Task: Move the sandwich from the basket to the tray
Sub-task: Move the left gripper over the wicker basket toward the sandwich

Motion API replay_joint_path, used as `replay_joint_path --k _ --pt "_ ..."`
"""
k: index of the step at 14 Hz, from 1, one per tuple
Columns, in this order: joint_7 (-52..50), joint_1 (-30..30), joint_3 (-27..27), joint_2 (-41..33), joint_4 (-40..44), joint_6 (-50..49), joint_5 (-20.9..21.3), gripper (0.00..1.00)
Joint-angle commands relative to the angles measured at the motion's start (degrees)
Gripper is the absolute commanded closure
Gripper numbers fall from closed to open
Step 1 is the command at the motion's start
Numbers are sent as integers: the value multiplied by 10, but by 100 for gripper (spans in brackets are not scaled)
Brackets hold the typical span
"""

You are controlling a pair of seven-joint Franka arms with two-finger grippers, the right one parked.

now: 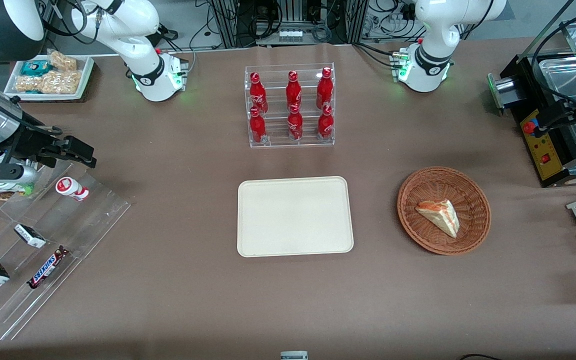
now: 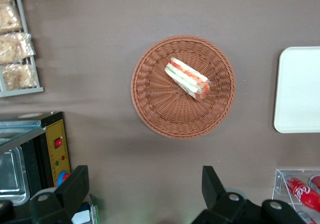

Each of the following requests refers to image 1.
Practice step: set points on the small rice cracker pack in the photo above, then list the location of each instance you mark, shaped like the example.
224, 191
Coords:
63, 61

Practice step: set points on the large rice cracker pack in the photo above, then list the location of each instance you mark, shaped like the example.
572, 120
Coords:
58, 82

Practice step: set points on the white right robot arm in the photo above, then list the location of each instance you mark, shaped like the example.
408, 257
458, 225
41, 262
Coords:
138, 50

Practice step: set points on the white power strip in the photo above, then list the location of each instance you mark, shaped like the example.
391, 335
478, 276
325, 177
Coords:
290, 36

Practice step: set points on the cream rectangular tray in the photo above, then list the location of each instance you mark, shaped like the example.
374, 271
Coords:
293, 217

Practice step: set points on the Snickers chocolate bar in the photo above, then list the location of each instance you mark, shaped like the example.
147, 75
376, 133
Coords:
47, 267

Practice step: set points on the red cola bottle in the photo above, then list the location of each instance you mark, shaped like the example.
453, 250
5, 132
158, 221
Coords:
257, 129
324, 90
325, 125
257, 94
293, 91
295, 126

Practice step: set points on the teal snack packet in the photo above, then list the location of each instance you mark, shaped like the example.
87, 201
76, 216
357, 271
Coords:
35, 67

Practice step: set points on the brown wicker basket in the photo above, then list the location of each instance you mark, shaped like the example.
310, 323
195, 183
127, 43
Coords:
428, 185

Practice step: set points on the black fryer machine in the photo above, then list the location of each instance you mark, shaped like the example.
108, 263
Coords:
543, 150

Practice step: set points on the clear acrylic bottle rack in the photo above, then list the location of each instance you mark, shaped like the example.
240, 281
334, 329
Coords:
275, 135

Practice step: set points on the white red yogurt bottle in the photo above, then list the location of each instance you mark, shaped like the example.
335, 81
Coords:
70, 188

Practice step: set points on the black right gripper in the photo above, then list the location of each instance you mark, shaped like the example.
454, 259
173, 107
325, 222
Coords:
27, 141

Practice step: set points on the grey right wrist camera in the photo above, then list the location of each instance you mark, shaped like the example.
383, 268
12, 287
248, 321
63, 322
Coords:
3, 173

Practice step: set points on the white snack tray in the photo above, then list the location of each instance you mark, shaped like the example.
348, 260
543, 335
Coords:
86, 75

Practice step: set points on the clear acrylic stepped shelf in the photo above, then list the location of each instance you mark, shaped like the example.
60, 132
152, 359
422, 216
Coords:
93, 220

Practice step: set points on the triangular sandwich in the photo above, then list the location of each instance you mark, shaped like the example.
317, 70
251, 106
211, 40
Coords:
440, 215

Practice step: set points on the white grey small device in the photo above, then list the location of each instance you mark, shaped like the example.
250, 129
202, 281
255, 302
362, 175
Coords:
294, 355

